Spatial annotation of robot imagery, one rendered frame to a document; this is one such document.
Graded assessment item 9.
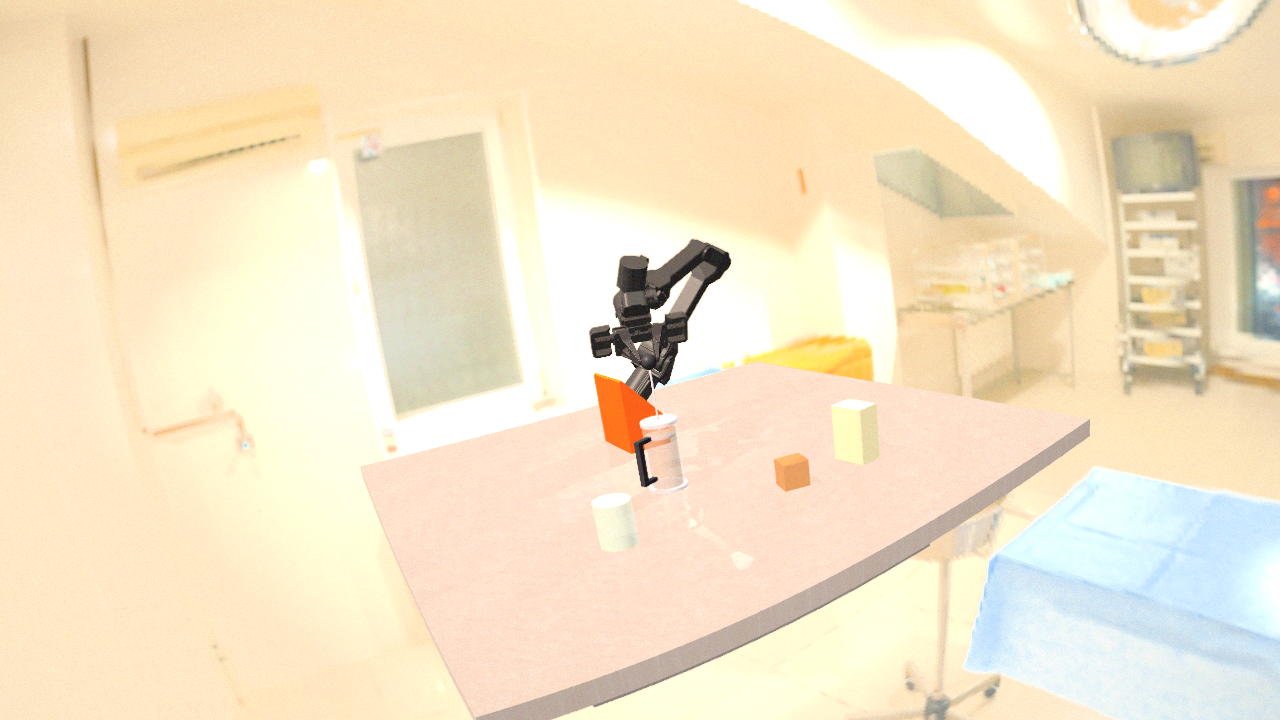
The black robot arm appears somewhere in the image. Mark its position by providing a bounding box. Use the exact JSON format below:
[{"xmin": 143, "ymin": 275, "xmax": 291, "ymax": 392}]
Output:
[{"xmin": 613, "ymin": 240, "xmax": 731, "ymax": 400}]

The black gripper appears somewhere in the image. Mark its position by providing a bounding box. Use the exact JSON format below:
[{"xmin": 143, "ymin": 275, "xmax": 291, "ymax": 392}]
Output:
[{"xmin": 589, "ymin": 306, "xmax": 689, "ymax": 366}]

